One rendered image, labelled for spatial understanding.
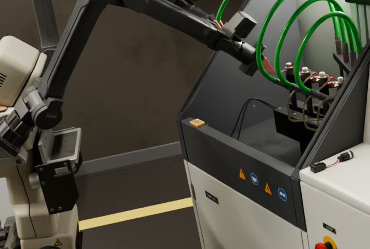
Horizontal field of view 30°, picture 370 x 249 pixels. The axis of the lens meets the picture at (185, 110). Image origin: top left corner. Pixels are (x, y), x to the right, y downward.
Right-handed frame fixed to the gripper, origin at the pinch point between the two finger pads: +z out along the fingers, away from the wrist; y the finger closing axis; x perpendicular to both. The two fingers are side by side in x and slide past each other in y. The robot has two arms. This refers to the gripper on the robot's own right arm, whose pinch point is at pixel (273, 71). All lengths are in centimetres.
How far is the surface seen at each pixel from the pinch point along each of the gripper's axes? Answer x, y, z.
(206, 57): 208, -16, 58
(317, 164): -42.9, -13.5, 4.0
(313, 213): -43, -25, 11
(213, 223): 15, -56, 20
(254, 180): -17.4, -29.4, 5.7
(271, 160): -23.3, -21.0, 3.1
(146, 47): 214, -31, 23
